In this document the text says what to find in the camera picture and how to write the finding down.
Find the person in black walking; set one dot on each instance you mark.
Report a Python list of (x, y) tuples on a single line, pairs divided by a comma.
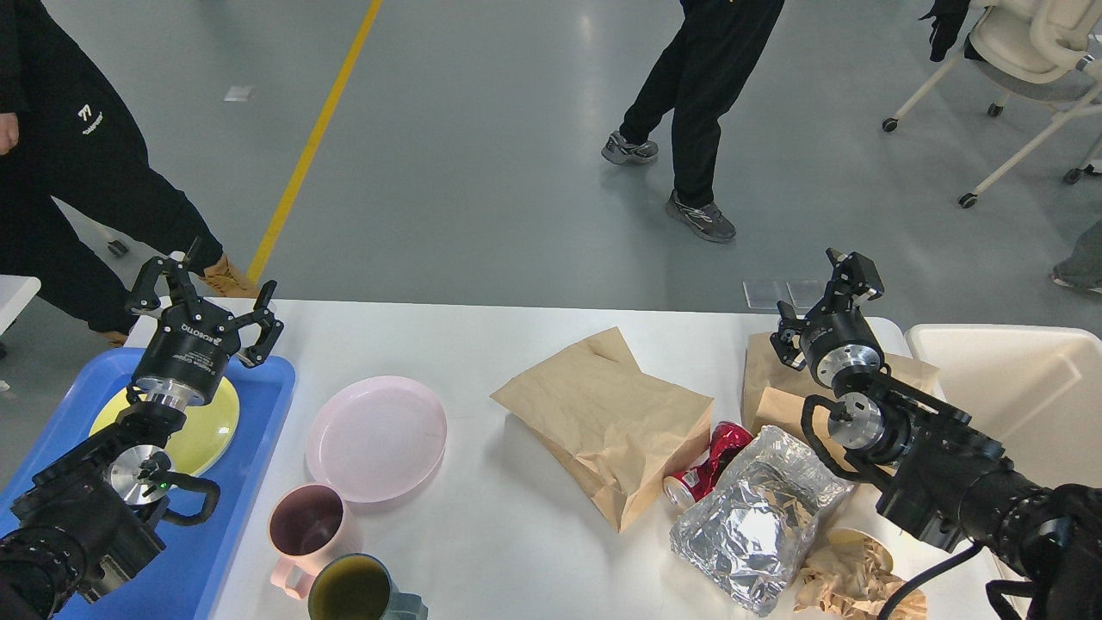
[(698, 77)]

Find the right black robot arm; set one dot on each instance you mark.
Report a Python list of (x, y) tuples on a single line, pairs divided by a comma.
[(940, 480)]

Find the crushed red soda can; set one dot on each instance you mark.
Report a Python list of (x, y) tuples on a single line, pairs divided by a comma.
[(687, 487)]

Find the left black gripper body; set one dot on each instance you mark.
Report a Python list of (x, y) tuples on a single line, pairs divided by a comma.
[(188, 355)]

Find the white plastic bin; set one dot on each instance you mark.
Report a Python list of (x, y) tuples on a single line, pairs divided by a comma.
[(1036, 389)]

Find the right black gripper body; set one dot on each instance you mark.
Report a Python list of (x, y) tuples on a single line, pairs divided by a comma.
[(837, 347)]

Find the person at right edge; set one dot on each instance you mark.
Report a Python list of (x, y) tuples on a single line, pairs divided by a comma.
[(1082, 269)]

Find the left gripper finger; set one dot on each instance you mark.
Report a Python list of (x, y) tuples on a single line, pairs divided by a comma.
[(270, 327), (143, 299)]

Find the blue plastic tray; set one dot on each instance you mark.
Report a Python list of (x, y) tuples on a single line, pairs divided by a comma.
[(185, 579)]

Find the paper cup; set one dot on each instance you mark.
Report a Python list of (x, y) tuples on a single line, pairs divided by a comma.
[(859, 552)]

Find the white side table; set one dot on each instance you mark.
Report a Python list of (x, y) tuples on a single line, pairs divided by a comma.
[(16, 292)]

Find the yellow plate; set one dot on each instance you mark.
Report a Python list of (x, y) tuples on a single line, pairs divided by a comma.
[(207, 430)]

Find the brown paper bag right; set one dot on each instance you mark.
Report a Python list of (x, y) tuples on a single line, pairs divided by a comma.
[(773, 394)]

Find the large brown paper bag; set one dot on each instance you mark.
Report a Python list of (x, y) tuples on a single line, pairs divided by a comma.
[(617, 430)]

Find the pink plate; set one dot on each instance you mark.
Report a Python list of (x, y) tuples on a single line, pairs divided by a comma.
[(377, 439)]

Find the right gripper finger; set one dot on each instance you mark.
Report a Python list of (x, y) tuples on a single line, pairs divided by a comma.
[(854, 281), (783, 341)]

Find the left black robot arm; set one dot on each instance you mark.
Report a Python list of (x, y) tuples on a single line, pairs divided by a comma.
[(87, 526)]

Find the dark green mug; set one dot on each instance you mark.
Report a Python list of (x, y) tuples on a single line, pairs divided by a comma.
[(358, 586)]

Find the white office chair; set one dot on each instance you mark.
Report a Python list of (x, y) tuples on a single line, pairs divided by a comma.
[(1040, 51)]

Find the crumpled brown paper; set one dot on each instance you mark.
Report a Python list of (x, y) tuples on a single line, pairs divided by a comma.
[(823, 586)]

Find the crumpled aluminium foil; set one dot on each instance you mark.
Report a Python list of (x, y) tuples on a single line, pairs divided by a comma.
[(752, 533)]

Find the pink mug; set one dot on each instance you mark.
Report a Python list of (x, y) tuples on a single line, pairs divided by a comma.
[(310, 527)]

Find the person in black left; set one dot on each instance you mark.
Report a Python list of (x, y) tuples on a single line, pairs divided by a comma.
[(68, 138)]

